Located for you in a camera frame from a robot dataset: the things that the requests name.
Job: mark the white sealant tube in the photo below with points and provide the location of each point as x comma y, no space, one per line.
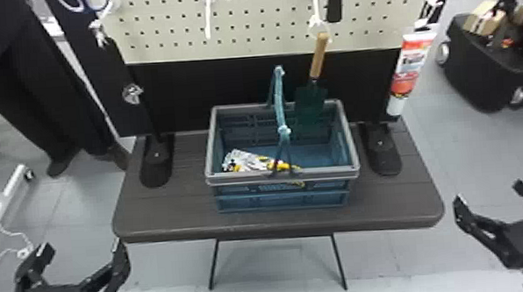
410,60

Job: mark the person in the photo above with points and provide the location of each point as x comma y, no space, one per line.
21,80

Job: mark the yellow tool on card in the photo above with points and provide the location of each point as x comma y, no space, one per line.
244,163

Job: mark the blue basket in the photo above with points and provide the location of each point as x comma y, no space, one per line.
283,191

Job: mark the green garden trowel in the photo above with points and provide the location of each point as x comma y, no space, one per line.
310,103

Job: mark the white pegboard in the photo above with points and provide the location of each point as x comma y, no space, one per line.
243,23

